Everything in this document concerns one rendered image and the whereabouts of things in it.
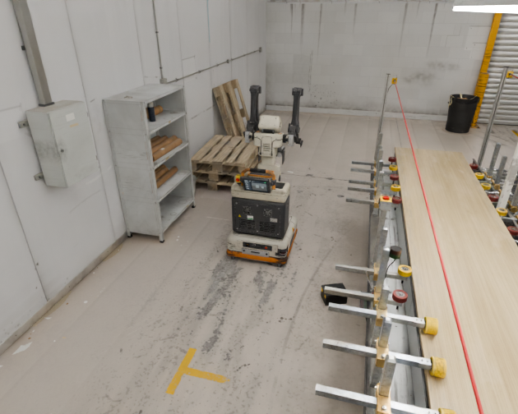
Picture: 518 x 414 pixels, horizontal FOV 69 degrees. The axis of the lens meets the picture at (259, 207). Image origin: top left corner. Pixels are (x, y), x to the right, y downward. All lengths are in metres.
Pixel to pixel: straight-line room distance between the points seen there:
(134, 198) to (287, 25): 6.54
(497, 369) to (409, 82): 8.13
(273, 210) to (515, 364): 2.27
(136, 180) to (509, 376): 3.44
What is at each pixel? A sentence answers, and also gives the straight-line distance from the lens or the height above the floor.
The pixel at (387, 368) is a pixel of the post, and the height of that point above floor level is 1.12.
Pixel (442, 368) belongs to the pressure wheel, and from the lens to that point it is 1.91.
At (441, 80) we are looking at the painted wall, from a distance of 9.75.
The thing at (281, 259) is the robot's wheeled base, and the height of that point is 0.12.
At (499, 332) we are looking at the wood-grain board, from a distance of 2.30.
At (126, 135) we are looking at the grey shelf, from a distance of 4.00.
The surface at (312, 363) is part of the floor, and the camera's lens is 3.05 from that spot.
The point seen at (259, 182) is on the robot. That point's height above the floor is 0.91.
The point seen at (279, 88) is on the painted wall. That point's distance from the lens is 9.89.
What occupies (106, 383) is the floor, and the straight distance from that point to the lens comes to 3.11.
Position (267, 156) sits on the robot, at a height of 1.02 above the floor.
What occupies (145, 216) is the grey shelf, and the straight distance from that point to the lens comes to 4.30.
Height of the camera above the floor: 2.32
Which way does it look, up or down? 28 degrees down
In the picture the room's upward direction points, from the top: straight up
